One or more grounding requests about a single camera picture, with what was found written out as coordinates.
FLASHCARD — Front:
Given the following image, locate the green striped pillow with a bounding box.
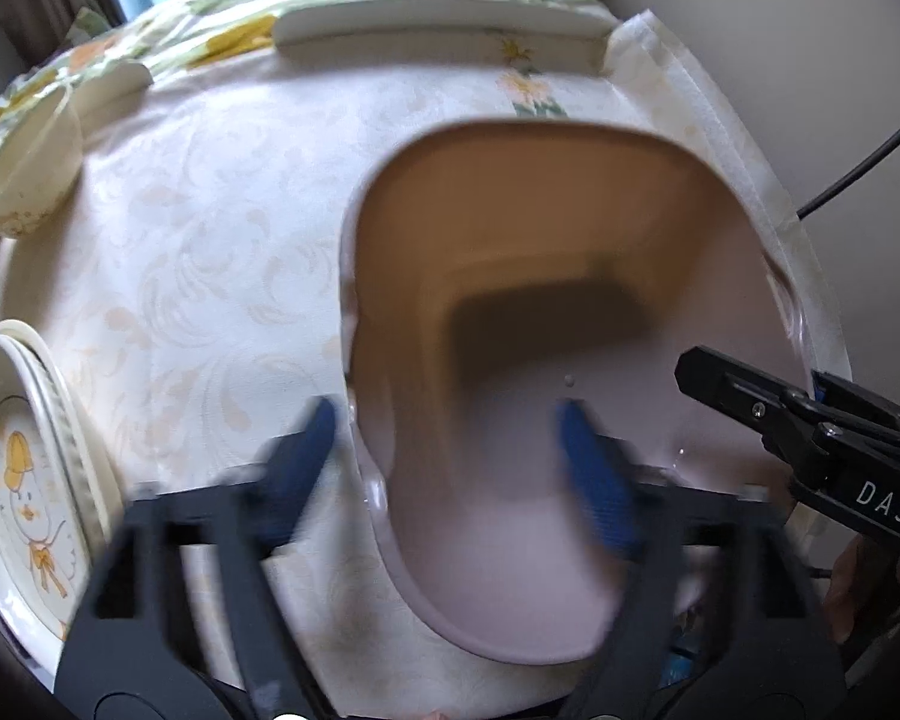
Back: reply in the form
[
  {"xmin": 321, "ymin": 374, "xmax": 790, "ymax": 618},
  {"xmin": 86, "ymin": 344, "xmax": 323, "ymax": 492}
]
[{"xmin": 65, "ymin": 5, "xmax": 116, "ymax": 47}]

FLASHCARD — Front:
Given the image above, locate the white cup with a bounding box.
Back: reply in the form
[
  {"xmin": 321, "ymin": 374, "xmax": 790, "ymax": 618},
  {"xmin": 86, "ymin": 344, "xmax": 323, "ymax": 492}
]
[{"xmin": 71, "ymin": 58, "xmax": 155, "ymax": 116}]

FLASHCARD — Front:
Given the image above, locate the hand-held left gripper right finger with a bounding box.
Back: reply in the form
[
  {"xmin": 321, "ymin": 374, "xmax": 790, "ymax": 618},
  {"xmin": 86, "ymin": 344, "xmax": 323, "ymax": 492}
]
[{"xmin": 553, "ymin": 397, "xmax": 848, "ymax": 720}]

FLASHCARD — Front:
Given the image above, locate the floral striped blanket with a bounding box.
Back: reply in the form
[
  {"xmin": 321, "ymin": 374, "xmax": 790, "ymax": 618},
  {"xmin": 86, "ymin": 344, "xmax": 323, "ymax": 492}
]
[{"xmin": 0, "ymin": 0, "xmax": 617, "ymax": 166}]

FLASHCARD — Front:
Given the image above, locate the person's right hand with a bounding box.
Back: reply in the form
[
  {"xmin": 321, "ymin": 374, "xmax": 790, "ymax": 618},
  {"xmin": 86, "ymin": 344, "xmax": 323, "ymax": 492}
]
[{"xmin": 823, "ymin": 538, "xmax": 900, "ymax": 646}]

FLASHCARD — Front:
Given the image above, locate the black cable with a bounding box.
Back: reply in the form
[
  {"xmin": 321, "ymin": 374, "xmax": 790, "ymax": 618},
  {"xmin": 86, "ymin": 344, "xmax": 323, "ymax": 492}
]
[{"xmin": 793, "ymin": 96, "xmax": 900, "ymax": 218}]

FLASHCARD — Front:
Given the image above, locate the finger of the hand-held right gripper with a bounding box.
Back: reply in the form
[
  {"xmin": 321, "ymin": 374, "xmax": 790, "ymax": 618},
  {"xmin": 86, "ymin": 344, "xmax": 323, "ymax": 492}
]
[
  {"xmin": 810, "ymin": 369, "xmax": 900, "ymax": 460},
  {"xmin": 675, "ymin": 345, "xmax": 833, "ymax": 482}
]

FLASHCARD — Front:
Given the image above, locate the pink plastic bowl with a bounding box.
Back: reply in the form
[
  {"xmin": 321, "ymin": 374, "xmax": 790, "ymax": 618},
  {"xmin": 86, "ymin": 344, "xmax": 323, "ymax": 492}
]
[{"xmin": 341, "ymin": 118, "xmax": 816, "ymax": 667}]

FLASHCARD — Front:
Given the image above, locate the cream round bowl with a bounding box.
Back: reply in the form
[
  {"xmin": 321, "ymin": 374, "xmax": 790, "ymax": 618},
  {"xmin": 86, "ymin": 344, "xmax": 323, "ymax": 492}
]
[{"xmin": 0, "ymin": 79, "xmax": 86, "ymax": 242}]

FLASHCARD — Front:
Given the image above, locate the yellow duck plate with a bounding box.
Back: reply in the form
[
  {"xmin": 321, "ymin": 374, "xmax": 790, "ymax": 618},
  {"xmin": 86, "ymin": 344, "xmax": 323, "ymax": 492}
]
[{"xmin": 0, "ymin": 318, "xmax": 125, "ymax": 541}]

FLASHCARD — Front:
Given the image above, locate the white tray board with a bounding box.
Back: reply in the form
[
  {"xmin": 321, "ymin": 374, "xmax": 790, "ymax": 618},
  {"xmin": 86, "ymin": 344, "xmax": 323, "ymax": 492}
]
[{"xmin": 273, "ymin": 0, "xmax": 618, "ymax": 77}]

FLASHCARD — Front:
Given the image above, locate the white patterned tablecloth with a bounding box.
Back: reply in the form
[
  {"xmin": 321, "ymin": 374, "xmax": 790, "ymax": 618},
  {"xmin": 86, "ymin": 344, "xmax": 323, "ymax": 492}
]
[{"xmin": 0, "ymin": 11, "xmax": 854, "ymax": 713}]

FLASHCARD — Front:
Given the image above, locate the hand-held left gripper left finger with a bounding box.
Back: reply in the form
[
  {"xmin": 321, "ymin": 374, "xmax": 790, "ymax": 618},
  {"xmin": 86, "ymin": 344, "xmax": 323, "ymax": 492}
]
[{"xmin": 54, "ymin": 394, "xmax": 340, "ymax": 720}]

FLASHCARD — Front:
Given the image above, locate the white cartoon print plate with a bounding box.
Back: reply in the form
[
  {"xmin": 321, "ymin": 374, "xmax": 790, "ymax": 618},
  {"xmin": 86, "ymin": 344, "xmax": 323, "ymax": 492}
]
[{"xmin": 0, "ymin": 336, "xmax": 119, "ymax": 646}]

